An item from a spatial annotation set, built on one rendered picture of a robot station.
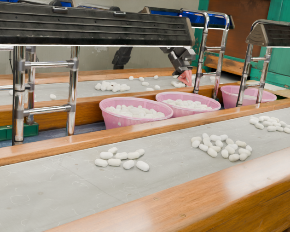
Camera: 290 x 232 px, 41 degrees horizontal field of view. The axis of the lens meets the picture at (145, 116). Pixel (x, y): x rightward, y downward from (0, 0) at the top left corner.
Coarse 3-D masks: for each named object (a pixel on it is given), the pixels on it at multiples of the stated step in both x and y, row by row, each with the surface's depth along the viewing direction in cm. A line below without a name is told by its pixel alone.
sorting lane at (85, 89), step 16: (112, 80) 191; (128, 80) 195; (144, 80) 200; (160, 80) 204; (176, 80) 210; (192, 80) 215; (208, 80) 220; (224, 80) 226; (0, 96) 142; (48, 96) 150; (64, 96) 152; (80, 96) 155
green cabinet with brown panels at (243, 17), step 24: (216, 0) 232; (240, 0) 220; (264, 0) 209; (288, 0) 199; (240, 24) 222; (192, 48) 248; (240, 48) 223; (264, 48) 211; (288, 48) 202; (288, 72) 203
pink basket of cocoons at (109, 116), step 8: (104, 104) 143; (112, 104) 147; (120, 104) 149; (128, 104) 151; (144, 104) 151; (152, 104) 150; (160, 104) 148; (104, 112) 133; (168, 112) 142; (104, 120) 136; (112, 120) 131; (120, 120) 129; (128, 120) 127; (136, 120) 127; (144, 120) 127; (152, 120) 128
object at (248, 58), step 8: (256, 24) 151; (280, 24) 143; (288, 24) 141; (248, 48) 154; (272, 48) 164; (248, 56) 155; (264, 56) 165; (248, 64) 156; (264, 64) 167; (248, 72) 158; (264, 72) 167; (264, 80) 168; (240, 88) 159; (248, 88) 162; (240, 96) 160; (240, 104) 161
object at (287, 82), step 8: (192, 64) 250; (208, 72) 241; (224, 72) 250; (256, 72) 216; (272, 72) 210; (232, 80) 229; (240, 80) 233; (248, 80) 236; (256, 80) 217; (272, 80) 210; (280, 80) 206; (288, 80) 203; (288, 88) 203
